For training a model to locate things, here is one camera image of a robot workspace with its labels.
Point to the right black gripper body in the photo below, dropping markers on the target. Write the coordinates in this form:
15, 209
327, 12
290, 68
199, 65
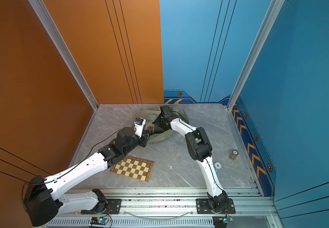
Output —
160, 121

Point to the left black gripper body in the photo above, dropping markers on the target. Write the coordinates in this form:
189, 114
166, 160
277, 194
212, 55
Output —
137, 141

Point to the olive green tote bag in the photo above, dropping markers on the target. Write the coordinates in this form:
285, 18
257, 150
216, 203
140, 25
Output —
151, 115

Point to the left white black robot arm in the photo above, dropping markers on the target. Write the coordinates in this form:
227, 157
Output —
41, 199

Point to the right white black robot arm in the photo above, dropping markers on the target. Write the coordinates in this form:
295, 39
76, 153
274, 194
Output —
200, 150

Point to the wooden chessboard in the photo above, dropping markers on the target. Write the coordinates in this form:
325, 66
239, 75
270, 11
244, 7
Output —
135, 168

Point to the left green circuit board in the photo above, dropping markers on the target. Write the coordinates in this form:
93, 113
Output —
99, 221

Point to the green circuit board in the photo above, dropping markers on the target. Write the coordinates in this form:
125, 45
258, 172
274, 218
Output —
220, 222
99, 221

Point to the right green circuit board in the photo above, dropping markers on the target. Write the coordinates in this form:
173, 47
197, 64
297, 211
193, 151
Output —
220, 222

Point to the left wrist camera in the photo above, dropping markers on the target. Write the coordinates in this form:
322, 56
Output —
139, 124

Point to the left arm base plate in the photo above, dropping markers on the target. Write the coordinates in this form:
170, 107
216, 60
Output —
104, 207

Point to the aluminium front rail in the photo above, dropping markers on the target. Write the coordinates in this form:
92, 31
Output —
176, 208

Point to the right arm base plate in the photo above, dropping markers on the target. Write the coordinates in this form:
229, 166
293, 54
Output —
204, 206

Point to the left aluminium frame post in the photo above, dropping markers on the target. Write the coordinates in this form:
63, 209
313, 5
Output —
53, 31

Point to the aluminium frame post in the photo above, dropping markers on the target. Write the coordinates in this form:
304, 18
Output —
262, 35
53, 31

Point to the right aluminium frame post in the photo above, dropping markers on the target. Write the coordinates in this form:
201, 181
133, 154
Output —
262, 35

